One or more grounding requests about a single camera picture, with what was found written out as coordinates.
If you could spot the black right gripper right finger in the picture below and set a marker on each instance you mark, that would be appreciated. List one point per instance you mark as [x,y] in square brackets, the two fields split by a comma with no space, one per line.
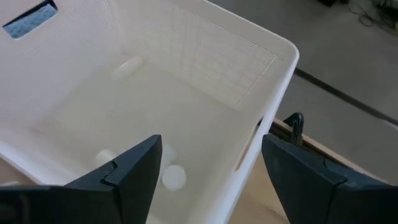
[326,196]

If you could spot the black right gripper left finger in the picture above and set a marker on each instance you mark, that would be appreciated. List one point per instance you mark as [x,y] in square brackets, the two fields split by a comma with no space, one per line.
[124,193]

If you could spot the white plastic mesh basket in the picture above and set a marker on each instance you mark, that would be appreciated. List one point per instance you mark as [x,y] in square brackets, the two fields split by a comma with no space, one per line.
[186,77]

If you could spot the blue star-patterned folded cloth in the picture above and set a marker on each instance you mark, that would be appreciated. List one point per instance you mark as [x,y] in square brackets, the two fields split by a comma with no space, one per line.
[31,21]

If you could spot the black frame clamp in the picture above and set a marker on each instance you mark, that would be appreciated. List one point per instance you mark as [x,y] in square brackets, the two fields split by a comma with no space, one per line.
[295,126]

